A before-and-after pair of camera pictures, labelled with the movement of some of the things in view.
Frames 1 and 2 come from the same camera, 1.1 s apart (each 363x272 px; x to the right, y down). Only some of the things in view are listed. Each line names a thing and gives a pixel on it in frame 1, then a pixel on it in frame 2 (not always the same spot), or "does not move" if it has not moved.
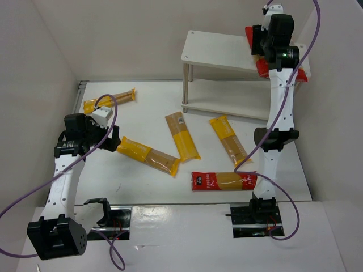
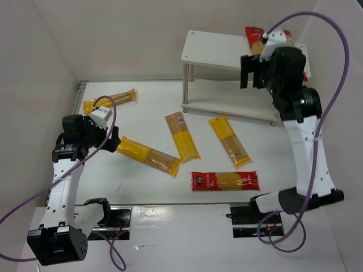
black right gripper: x=256 y=45 to x=256 y=68
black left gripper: x=103 y=135 does not move
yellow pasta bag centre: x=182 y=139 does not move
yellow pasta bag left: x=157 y=159 does not move
